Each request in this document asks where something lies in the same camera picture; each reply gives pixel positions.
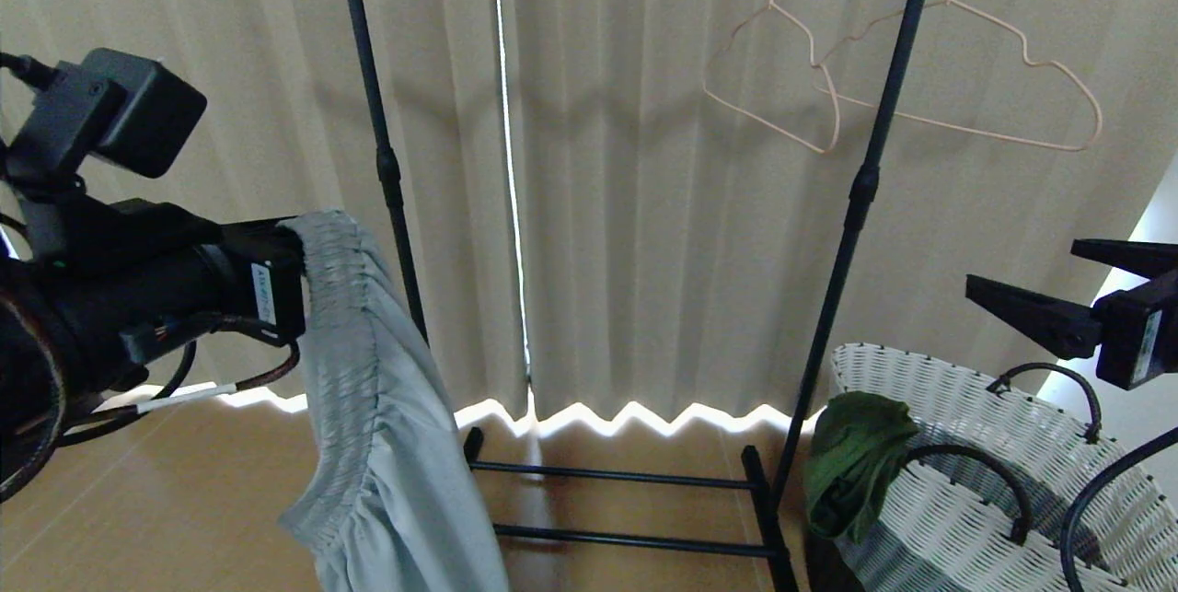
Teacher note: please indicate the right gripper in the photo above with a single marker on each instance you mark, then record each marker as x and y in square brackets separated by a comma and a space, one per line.
[1141, 334]

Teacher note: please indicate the pink clothes hanger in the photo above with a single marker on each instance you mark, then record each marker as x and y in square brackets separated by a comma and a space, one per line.
[762, 122]
[966, 125]

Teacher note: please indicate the white laundry basket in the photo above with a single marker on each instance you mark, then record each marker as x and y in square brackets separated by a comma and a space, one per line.
[957, 408]

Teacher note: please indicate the green printed t-shirt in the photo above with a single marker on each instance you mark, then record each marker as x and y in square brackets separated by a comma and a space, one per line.
[856, 463]

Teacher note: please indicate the beige curtain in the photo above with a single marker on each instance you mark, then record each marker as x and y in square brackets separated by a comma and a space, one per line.
[644, 205]

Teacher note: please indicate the pale grey shorts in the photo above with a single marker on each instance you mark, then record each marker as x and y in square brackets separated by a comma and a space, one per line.
[386, 408]

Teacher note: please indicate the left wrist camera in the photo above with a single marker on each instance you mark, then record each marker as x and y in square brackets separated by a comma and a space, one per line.
[129, 109]

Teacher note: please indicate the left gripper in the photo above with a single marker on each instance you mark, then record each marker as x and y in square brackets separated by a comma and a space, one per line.
[184, 293]

